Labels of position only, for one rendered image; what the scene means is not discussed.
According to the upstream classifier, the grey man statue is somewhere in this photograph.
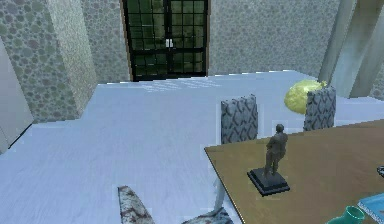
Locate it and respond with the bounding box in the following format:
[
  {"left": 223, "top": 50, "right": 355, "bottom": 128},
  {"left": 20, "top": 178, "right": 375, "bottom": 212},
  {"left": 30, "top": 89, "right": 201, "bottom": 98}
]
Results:
[{"left": 246, "top": 123, "right": 291, "bottom": 197}]

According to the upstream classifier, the white speckled dining chair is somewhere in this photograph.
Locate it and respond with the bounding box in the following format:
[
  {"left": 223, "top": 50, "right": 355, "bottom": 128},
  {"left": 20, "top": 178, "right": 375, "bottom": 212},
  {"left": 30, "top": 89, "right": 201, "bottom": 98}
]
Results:
[{"left": 117, "top": 185, "right": 234, "bottom": 224}]

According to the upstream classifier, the teal green cup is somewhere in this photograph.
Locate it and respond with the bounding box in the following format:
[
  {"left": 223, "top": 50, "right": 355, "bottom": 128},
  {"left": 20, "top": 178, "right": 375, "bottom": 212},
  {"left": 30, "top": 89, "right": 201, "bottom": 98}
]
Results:
[{"left": 324, "top": 205, "right": 366, "bottom": 224}]

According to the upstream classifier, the grey patterned dining chair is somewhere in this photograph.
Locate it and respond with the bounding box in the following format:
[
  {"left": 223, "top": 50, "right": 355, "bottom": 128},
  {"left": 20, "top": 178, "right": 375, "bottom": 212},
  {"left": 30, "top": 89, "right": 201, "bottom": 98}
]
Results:
[
  {"left": 220, "top": 93, "right": 259, "bottom": 146},
  {"left": 302, "top": 85, "right": 337, "bottom": 133}
]

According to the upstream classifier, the brown wooden dining table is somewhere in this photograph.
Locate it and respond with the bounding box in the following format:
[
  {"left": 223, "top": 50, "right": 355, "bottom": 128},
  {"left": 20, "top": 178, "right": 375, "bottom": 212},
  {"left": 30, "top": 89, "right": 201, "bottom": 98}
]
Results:
[{"left": 203, "top": 118, "right": 384, "bottom": 224}]

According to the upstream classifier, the yellow round ball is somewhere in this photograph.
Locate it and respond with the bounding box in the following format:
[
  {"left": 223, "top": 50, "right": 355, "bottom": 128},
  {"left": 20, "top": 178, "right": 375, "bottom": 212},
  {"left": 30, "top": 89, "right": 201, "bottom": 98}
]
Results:
[{"left": 283, "top": 79, "right": 328, "bottom": 115}]

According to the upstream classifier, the black glass double door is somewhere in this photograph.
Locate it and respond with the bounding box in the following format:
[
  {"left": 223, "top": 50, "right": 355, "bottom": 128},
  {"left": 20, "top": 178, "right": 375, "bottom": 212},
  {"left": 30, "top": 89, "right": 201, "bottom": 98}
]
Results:
[{"left": 121, "top": 0, "right": 211, "bottom": 83}]

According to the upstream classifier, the pale green curtain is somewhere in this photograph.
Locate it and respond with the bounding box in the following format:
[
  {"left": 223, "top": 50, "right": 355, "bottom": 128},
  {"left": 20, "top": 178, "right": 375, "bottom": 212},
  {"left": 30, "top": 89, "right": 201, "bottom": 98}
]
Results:
[{"left": 317, "top": 0, "right": 384, "bottom": 99}]

